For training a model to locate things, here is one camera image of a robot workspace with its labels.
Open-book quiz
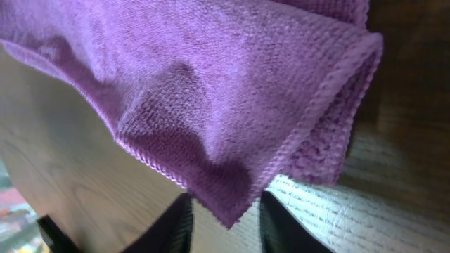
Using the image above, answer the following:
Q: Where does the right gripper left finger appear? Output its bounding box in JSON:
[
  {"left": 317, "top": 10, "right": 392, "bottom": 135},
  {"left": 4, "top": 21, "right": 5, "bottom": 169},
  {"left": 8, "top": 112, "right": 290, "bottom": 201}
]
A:
[{"left": 122, "top": 193, "right": 193, "bottom": 253}]

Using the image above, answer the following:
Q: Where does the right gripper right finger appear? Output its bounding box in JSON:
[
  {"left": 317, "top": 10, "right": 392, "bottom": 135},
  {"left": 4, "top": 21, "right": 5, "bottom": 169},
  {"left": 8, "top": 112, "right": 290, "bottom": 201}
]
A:
[{"left": 259, "top": 191, "right": 333, "bottom": 253}]

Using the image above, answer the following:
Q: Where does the purple cloth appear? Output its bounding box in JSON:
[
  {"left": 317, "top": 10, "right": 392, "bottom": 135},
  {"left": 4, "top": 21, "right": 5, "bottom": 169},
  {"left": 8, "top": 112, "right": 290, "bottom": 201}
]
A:
[{"left": 1, "top": 0, "right": 383, "bottom": 227}]

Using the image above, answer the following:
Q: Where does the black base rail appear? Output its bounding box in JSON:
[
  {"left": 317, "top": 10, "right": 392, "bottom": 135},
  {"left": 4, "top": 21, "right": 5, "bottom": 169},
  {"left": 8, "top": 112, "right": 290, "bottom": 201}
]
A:
[{"left": 37, "top": 215, "right": 82, "bottom": 253}]

